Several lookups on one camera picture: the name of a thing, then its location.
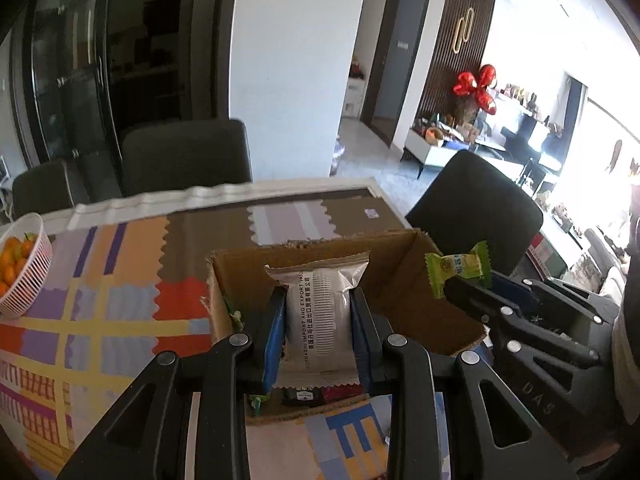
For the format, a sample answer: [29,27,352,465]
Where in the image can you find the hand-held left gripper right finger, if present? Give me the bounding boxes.
[349,287,578,480]

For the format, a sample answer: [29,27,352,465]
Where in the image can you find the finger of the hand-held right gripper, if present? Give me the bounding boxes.
[492,270,617,327]
[444,275,602,369]

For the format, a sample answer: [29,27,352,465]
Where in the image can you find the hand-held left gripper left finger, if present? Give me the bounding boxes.
[57,286,288,480]

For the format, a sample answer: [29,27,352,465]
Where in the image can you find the green serrated candy packet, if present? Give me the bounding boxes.
[424,241,493,300]

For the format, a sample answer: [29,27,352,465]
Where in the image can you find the white snack packet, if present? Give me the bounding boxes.
[264,251,371,386]

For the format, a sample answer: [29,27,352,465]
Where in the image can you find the cardboard box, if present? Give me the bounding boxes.
[201,228,488,426]

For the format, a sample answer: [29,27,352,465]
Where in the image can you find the dark snack packet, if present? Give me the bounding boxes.
[282,387,322,407]

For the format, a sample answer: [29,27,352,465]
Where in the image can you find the dark grey dining chair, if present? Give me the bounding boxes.
[405,151,544,277]
[11,159,77,221]
[121,119,252,197]

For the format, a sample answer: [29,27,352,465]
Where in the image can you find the white low console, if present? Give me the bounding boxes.
[400,127,506,178]

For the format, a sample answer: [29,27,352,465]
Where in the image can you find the colourful patterned tablecloth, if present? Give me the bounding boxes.
[0,177,493,480]

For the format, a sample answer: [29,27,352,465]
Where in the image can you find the red balloon bunch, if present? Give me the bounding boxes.
[452,63,501,116]

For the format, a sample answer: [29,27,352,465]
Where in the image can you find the small white cabinet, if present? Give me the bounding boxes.
[342,77,366,120]

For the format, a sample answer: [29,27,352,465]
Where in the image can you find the white plastic basket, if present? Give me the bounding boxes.
[0,212,54,318]

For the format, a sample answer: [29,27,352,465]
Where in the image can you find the dark door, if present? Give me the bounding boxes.
[360,0,433,133]

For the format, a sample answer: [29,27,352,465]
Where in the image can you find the pile of oranges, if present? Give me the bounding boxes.
[0,232,38,297]

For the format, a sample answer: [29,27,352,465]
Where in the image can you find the black glass cabinet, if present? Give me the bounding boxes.
[10,0,236,196]

